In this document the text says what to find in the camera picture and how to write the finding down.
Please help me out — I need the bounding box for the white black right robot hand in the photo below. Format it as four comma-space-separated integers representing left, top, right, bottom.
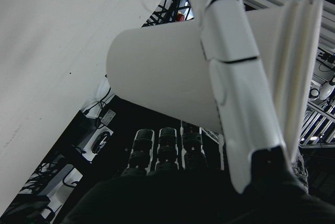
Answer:
60, 0, 335, 224

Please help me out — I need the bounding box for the white ribbed-rim cup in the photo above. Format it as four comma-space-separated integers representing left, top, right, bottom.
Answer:
106, 0, 324, 162

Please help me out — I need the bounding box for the black labelled power adapter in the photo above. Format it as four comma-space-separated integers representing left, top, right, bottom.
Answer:
97, 108, 117, 128

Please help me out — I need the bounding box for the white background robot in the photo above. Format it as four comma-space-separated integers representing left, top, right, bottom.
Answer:
320, 76, 335, 102

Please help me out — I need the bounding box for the aluminium frame cell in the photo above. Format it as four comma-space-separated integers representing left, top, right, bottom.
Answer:
300, 48, 335, 148

